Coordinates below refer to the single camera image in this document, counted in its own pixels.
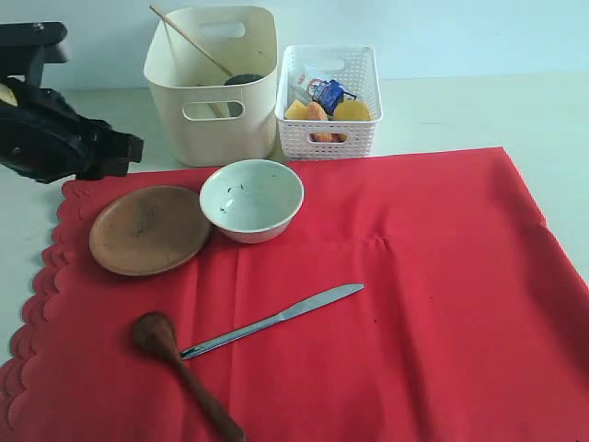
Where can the orange fried food piece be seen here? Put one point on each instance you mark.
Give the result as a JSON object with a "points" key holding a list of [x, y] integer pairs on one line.
{"points": [[314, 112]]}

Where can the white perforated basket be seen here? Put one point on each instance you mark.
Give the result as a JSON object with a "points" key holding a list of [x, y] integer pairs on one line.
{"points": [[355, 68]]}

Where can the brown wooden plate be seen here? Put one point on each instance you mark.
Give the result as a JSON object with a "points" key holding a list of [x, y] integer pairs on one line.
{"points": [[149, 231]]}

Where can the stainless steel cup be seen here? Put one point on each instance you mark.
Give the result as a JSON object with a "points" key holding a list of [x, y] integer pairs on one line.
{"points": [[235, 108]]}

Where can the yellow lemon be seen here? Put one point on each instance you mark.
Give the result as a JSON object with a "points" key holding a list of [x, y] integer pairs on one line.
{"points": [[352, 111]]}

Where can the yellow cheese wedge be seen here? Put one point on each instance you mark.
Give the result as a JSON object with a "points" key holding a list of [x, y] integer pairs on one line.
{"points": [[296, 111]]}

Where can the cream plastic bin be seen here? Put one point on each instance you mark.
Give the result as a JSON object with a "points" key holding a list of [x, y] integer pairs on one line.
{"points": [[182, 83]]}

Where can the white ceramic bowl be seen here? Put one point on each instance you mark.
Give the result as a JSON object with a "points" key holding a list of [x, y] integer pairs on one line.
{"points": [[252, 201]]}

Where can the steel table knife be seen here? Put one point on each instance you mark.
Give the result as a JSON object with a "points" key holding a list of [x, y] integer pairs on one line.
{"points": [[302, 307]]}

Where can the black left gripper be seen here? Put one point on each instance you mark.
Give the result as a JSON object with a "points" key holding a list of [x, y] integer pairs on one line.
{"points": [[44, 139]]}

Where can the dark wooden spoon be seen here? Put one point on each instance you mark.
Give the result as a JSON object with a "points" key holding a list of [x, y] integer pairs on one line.
{"points": [[154, 334]]}

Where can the red tablecloth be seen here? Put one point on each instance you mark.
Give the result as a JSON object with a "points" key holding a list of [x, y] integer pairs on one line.
{"points": [[472, 324]]}

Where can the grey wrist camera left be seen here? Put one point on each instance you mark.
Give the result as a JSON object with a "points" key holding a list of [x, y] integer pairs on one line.
{"points": [[27, 47]]}

